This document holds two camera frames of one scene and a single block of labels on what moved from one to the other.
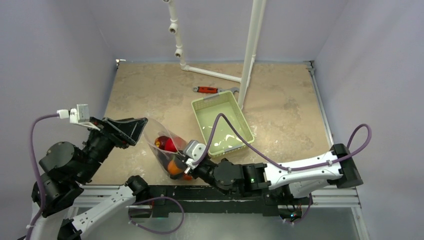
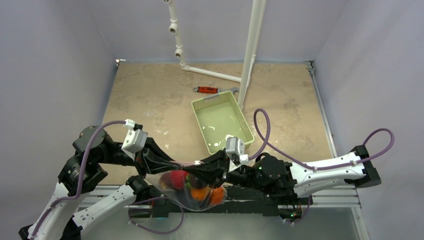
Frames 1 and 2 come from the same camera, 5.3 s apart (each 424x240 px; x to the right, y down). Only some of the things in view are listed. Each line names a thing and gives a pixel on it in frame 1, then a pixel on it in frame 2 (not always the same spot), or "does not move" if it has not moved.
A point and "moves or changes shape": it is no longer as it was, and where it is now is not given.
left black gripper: [122, 132] → [155, 160]
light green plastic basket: [205, 110] does not move
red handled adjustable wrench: [210, 89] does not move
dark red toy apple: [160, 142] → [165, 181]
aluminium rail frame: [343, 196] does not move
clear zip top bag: [168, 147] → [185, 190]
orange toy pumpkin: [173, 168] moves or changes shape
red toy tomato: [169, 145] → [177, 178]
